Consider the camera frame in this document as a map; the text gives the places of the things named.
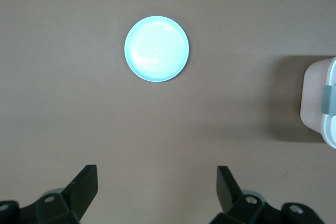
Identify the white lidded box grey latches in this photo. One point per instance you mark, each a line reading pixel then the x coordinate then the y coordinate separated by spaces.
pixel 312 95

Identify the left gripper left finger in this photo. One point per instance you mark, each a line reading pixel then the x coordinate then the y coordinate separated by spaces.
pixel 78 195

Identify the light blue round plate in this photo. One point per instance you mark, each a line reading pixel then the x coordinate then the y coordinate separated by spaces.
pixel 156 48

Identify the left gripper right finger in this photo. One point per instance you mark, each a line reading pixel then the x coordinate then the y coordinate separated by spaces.
pixel 236 203

